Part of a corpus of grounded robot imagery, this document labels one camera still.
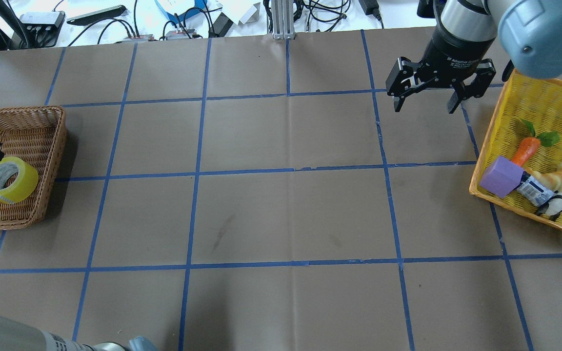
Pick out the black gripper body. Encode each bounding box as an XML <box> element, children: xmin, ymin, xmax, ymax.
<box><xmin>405</xmin><ymin>57</ymin><xmax>497</xmax><ymax>91</ymax></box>

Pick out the yellow tape roll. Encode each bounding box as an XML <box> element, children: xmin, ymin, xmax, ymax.
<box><xmin>0</xmin><ymin>157</ymin><xmax>40</xmax><ymax>205</ymax></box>

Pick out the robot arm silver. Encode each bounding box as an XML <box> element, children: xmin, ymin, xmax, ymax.
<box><xmin>0</xmin><ymin>142</ymin><xmax>157</xmax><ymax>351</ymax></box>
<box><xmin>386</xmin><ymin>0</ymin><xmax>562</xmax><ymax>113</ymax></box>

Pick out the yellow plastic basket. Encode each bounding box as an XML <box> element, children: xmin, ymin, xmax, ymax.
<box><xmin>469</xmin><ymin>71</ymin><xmax>562</xmax><ymax>230</ymax></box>

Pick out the brown wicker basket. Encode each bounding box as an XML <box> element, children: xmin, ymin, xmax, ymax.
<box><xmin>0</xmin><ymin>106</ymin><xmax>67</xmax><ymax>230</ymax></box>

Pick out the toy carrot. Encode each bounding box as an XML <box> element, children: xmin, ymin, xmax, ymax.
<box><xmin>510</xmin><ymin>118</ymin><xmax>561</xmax><ymax>167</ymax></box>

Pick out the black power adapter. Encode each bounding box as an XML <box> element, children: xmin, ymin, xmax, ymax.
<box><xmin>358</xmin><ymin>0</ymin><xmax>381</xmax><ymax>18</ymax></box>

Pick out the purple block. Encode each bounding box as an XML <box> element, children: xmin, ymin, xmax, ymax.
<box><xmin>478</xmin><ymin>156</ymin><xmax>524</xmax><ymax>198</ymax></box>

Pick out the small snack packet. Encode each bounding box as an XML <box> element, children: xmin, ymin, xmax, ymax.
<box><xmin>515</xmin><ymin>171</ymin><xmax>555</xmax><ymax>207</ymax></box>

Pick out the toy croissant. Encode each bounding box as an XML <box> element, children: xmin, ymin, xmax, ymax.
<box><xmin>524</xmin><ymin>162</ymin><xmax>562</xmax><ymax>193</ymax></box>

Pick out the toy penguin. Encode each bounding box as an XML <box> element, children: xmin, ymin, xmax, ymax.
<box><xmin>535</xmin><ymin>191</ymin><xmax>562</xmax><ymax>222</ymax></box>

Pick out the black usb hub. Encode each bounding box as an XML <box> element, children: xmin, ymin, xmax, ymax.
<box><xmin>20</xmin><ymin>11</ymin><xmax>65</xmax><ymax>33</ymax></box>

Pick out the black flat device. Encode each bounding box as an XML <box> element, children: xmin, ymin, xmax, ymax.
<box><xmin>65</xmin><ymin>5</ymin><xmax>127</xmax><ymax>26</ymax></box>

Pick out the blue box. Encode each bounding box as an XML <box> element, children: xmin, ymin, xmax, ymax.
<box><xmin>155</xmin><ymin>0</ymin><xmax>206</xmax><ymax>22</ymax></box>

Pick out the black cable on table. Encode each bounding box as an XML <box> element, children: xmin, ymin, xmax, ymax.
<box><xmin>296</xmin><ymin>0</ymin><xmax>352</xmax><ymax>32</ymax></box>

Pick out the aluminium frame post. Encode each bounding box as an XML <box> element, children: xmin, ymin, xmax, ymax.
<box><xmin>261</xmin><ymin>0</ymin><xmax>295</xmax><ymax>40</ymax></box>

